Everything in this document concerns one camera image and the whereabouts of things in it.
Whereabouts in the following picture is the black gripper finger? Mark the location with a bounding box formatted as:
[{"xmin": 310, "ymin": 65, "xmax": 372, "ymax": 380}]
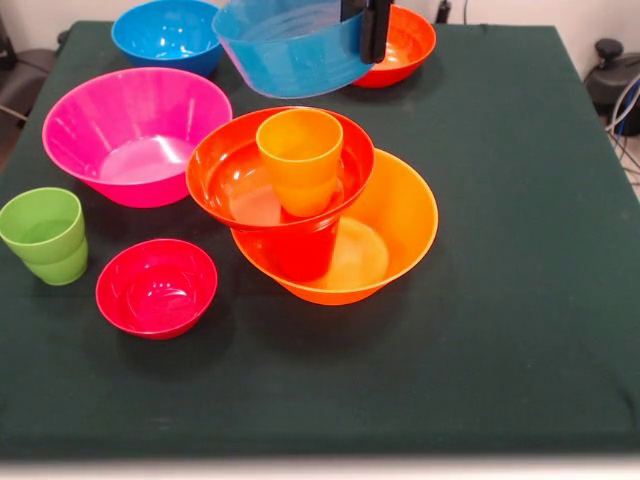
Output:
[
  {"xmin": 339, "ymin": 0, "xmax": 369, "ymax": 24},
  {"xmin": 360, "ymin": 0, "xmax": 390, "ymax": 65}
]

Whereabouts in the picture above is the small translucent blue bowl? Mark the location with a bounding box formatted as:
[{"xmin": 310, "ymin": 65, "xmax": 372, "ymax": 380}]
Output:
[{"xmin": 211, "ymin": 0, "xmax": 376, "ymax": 100}]

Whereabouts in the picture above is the orange plastic cup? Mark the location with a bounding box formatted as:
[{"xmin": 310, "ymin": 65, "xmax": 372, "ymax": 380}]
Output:
[{"xmin": 255, "ymin": 108, "xmax": 345, "ymax": 219}]

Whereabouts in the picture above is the red-orange plastic bowl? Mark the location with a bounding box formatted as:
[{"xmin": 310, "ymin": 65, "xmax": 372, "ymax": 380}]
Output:
[
  {"xmin": 349, "ymin": 3, "xmax": 438, "ymax": 89},
  {"xmin": 185, "ymin": 105, "xmax": 376, "ymax": 236}
]

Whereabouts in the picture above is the red-orange plastic cup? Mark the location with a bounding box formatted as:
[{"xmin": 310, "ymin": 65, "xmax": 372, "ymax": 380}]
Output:
[{"xmin": 273, "ymin": 219, "xmax": 340, "ymax": 283}]

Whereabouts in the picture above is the green plastic cup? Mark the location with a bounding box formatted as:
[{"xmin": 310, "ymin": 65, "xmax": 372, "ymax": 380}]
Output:
[{"xmin": 0, "ymin": 186, "xmax": 89, "ymax": 287}]

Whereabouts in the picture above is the large orange bowl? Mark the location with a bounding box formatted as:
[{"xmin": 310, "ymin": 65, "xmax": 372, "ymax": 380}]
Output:
[{"xmin": 230, "ymin": 148, "xmax": 440, "ymax": 306}]

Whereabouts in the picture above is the large blue bowl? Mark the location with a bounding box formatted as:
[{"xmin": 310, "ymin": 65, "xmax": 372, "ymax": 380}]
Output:
[{"xmin": 110, "ymin": 0, "xmax": 225, "ymax": 78}]

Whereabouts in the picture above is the large pink bowl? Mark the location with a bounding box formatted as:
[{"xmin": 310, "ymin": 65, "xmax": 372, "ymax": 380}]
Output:
[{"xmin": 41, "ymin": 66, "xmax": 234, "ymax": 209}]

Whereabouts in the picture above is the dark green tablecloth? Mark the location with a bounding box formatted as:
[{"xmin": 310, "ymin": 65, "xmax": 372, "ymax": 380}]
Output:
[{"xmin": 0, "ymin": 19, "xmax": 640, "ymax": 459}]

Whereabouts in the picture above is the small crimson bowl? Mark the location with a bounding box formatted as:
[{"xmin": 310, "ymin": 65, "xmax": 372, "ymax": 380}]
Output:
[{"xmin": 95, "ymin": 238, "xmax": 219, "ymax": 341}]

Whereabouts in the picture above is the tangle of cables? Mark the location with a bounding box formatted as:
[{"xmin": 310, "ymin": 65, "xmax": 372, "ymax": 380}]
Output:
[{"xmin": 604, "ymin": 74, "xmax": 640, "ymax": 176}]

